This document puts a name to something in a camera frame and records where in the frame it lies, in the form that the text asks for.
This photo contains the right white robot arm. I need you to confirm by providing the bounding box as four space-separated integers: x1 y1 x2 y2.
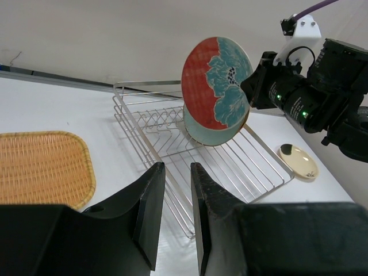
240 39 367 162

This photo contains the beige plate with bird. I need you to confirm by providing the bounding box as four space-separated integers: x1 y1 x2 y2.
240 112 250 130

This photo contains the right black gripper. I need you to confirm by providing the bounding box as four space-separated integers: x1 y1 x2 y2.
240 39 367 133

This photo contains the teal plate with flower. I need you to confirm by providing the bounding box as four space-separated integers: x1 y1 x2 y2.
183 105 244 147

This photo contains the woven bamboo square tray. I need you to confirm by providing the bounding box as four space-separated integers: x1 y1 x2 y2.
1 131 97 210

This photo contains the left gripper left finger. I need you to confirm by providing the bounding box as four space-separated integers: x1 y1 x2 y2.
1 162 166 275

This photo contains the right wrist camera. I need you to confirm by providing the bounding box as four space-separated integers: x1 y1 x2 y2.
273 14 321 73

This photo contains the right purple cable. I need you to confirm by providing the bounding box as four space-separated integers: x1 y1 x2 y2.
296 0 340 15

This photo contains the metal wire dish rack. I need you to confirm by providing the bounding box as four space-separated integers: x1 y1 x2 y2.
113 80 294 239

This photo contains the small cream plate black spot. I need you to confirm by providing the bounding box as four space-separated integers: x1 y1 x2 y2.
279 144 319 179

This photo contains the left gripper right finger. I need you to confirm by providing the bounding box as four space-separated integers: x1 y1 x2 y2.
195 180 367 275

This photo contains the red and blue floral plate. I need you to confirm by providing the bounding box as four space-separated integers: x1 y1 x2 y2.
181 37 253 131

